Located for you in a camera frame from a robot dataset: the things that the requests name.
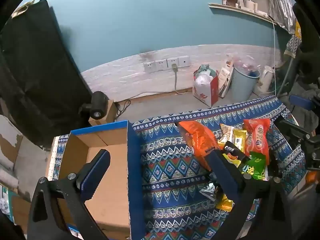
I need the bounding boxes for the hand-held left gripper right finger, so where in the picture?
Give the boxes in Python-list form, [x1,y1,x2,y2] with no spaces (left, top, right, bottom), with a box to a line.
[205,148,295,240]

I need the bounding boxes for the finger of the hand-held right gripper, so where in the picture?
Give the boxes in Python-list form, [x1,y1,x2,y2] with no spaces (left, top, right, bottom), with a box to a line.
[289,94,316,111]
[292,126,320,145]

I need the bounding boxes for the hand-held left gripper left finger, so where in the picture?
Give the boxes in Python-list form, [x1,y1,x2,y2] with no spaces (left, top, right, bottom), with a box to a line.
[27,149,111,240]

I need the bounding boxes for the blue-edged cardboard box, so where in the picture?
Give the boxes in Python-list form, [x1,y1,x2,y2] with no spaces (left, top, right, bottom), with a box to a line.
[59,120,147,240]

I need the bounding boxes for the yellow red snack packet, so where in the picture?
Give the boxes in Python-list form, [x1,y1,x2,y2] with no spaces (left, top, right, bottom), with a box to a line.
[222,152,242,168]

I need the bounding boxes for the small black snack packet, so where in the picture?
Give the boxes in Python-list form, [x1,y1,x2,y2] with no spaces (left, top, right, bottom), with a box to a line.
[222,141,251,162]

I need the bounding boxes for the silver foil packet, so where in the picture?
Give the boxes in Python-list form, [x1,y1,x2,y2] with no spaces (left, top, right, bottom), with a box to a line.
[199,182,218,202]

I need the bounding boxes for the green pole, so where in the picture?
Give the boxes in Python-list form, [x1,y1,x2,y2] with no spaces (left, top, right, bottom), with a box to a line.
[277,57,293,97]

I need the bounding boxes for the long gold biscuit packet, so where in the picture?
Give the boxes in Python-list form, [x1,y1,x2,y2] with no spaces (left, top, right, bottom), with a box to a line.
[230,128,247,153]

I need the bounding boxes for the green snack bag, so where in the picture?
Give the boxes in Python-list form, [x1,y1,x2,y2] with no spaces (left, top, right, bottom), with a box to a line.
[238,151,267,181]

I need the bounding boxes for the orange gold nut snack bag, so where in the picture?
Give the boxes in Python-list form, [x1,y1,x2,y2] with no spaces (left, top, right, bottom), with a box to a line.
[219,124,235,143]

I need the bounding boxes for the small yellow packet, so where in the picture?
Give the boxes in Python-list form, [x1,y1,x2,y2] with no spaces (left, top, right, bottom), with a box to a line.
[215,193,235,212]

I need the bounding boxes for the white electric kettle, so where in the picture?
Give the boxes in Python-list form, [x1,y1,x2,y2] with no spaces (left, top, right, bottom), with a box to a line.
[253,65,274,96]

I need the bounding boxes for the black chair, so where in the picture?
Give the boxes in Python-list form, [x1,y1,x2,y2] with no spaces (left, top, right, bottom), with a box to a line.
[291,2,320,96]

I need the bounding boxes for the blue patterned tablecloth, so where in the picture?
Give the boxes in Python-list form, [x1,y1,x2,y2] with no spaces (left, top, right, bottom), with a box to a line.
[49,95,307,240]

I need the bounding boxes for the patterned hanging cloth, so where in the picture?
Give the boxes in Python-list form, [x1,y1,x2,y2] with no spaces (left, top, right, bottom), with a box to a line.
[283,33,302,58]

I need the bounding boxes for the light blue trash bin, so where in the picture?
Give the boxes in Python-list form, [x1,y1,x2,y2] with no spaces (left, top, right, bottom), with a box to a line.
[229,64,261,102]

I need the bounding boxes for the small brown cardboard box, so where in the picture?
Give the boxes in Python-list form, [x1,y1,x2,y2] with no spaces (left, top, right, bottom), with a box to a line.
[88,99,118,127]

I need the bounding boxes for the red white paper bag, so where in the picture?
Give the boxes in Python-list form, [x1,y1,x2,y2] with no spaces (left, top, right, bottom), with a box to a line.
[193,64,220,108]

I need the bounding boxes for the white brown paper bag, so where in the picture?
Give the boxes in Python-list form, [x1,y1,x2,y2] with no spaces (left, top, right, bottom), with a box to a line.
[218,60,235,99]

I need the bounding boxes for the brown cardboard sheet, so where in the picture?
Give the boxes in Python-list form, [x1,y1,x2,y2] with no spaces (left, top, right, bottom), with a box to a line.
[0,115,24,172]

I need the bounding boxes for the silver foil curtain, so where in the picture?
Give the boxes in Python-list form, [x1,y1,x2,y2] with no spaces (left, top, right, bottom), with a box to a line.
[267,0,297,34]

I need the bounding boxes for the white paper rolls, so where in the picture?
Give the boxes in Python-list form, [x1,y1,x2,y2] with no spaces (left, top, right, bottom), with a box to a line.
[244,0,258,12]

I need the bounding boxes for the black curtain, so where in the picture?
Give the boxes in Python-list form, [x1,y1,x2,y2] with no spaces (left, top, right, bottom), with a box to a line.
[0,0,93,151]

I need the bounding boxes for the white cord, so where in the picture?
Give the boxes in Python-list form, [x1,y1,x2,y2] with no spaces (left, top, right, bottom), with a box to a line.
[268,14,277,96]

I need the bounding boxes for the black cable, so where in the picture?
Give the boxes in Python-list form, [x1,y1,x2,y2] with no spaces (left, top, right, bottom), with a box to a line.
[115,98,132,117]

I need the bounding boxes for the grey plug with cable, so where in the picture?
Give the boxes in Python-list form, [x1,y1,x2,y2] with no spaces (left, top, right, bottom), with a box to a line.
[171,64,191,95]

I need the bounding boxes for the white wall shelf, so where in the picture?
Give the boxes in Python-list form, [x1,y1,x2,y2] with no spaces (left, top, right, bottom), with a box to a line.
[208,3,278,26]

